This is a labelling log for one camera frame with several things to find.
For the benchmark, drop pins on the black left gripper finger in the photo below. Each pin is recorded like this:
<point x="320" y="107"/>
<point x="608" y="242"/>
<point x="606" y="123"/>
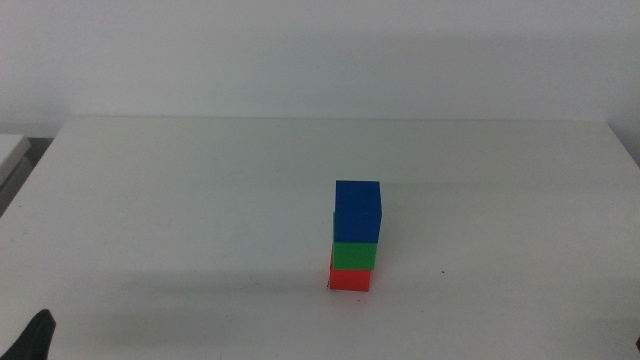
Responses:
<point x="32" y="340"/>

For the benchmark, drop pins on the red cube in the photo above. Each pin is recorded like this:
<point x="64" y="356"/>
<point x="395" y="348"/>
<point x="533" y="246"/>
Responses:
<point x="350" y="281"/>

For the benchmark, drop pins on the blue cube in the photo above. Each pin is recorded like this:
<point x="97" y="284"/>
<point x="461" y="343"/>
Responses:
<point x="357" y="210"/>

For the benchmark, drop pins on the green cube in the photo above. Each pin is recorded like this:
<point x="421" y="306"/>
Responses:
<point x="354" y="256"/>

